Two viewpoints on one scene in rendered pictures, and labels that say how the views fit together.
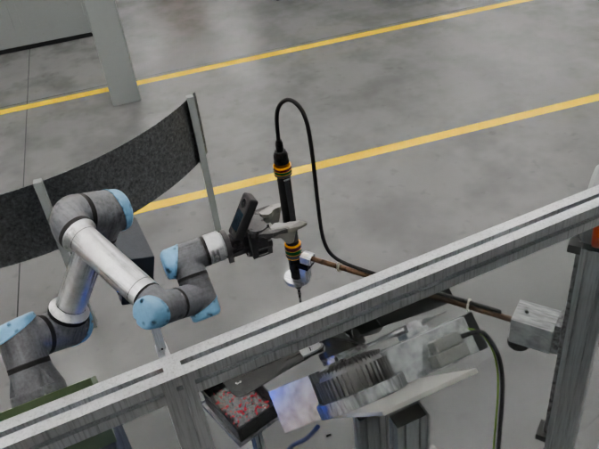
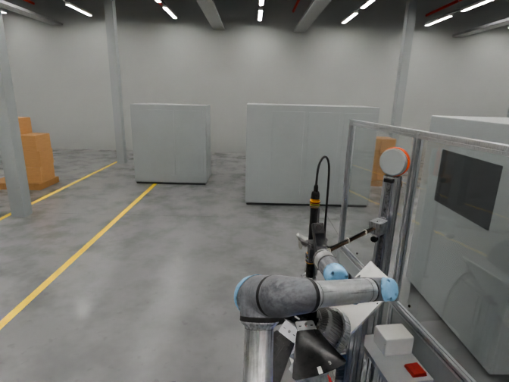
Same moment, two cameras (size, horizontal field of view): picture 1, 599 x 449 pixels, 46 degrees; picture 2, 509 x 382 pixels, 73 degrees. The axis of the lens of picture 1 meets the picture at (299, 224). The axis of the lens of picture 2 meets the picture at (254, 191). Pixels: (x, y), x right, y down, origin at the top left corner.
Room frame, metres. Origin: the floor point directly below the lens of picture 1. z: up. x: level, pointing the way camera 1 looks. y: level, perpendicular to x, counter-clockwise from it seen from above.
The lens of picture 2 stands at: (1.40, 1.42, 2.21)
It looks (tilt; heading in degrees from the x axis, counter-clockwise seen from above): 16 degrees down; 281
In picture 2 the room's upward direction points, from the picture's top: 2 degrees clockwise
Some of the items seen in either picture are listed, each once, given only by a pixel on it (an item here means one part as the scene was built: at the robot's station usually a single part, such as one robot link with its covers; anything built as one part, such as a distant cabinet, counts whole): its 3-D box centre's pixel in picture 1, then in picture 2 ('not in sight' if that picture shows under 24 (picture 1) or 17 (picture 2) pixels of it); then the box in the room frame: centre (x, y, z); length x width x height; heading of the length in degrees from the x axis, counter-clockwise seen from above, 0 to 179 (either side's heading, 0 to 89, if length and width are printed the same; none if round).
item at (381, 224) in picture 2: not in sight; (379, 226); (1.07, -0.49, 1.52); 0.10 x 0.07 x 0.08; 56
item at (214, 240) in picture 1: (216, 248); (326, 261); (1.36, 0.21, 1.62); 0.08 x 0.05 x 0.08; 20
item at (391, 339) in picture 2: not in sight; (391, 337); (0.94, -0.36, 0.91); 0.17 x 0.16 x 0.11; 21
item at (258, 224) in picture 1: (246, 239); (318, 253); (1.39, 0.14, 1.61); 0.12 x 0.08 x 0.09; 110
